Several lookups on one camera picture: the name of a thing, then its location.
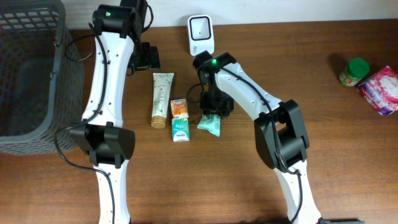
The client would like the teal wet wipes pack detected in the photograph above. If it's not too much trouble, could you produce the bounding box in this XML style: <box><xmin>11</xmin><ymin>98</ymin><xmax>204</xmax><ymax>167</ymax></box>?
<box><xmin>197</xmin><ymin>114</ymin><xmax>221</xmax><ymax>137</ymax></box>

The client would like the cream lotion tube gold cap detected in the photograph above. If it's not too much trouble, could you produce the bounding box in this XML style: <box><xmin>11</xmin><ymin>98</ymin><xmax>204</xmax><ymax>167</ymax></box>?
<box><xmin>151</xmin><ymin>73</ymin><xmax>174</xmax><ymax>129</ymax></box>

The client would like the orange Kleenex tissue pack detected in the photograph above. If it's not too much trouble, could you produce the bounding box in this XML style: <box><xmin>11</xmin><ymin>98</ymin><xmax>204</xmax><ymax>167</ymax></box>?
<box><xmin>170</xmin><ymin>98</ymin><xmax>189</xmax><ymax>119</ymax></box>

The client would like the green lid glass jar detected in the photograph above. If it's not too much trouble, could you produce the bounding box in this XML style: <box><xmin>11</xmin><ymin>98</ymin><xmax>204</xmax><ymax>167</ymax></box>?
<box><xmin>338</xmin><ymin>58</ymin><xmax>370</xmax><ymax>86</ymax></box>

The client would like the purple red pad package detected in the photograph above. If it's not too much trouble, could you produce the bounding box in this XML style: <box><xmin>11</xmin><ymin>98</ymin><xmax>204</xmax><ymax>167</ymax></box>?
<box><xmin>357</xmin><ymin>66</ymin><xmax>397</xmax><ymax>115</ymax></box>

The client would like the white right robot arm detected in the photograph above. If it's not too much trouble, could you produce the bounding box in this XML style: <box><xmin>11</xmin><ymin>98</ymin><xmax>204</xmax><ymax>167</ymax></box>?
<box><xmin>193</xmin><ymin>51</ymin><xmax>323</xmax><ymax>224</ymax></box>

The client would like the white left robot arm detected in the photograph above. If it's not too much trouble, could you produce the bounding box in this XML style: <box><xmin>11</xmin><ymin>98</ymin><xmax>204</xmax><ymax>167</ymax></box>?
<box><xmin>69</xmin><ymin>1</ymin><xmax>160</xmax><ymax>223</ymax></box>

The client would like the white barcode scanner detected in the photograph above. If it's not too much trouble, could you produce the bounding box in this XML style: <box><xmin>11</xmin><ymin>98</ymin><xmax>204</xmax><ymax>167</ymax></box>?
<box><xmin>187</xmin><ymin>15</ymin><xmax>215</xmax><ymax>56</ymax></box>

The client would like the small teal tissue pack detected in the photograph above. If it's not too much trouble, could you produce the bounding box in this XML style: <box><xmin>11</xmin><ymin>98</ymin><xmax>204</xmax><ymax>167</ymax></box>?
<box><xmin>172</xmin><ymin>118</ymin><xmax>190</xmax><ymax>142</ymax></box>

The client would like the dark grey plastic basket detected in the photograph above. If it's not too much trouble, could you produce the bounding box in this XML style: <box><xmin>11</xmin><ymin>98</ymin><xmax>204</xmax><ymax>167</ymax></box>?
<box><xmin>1</xmin><ymin>0</ymin><xmax>85</xmax><ymax>156</ymax></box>

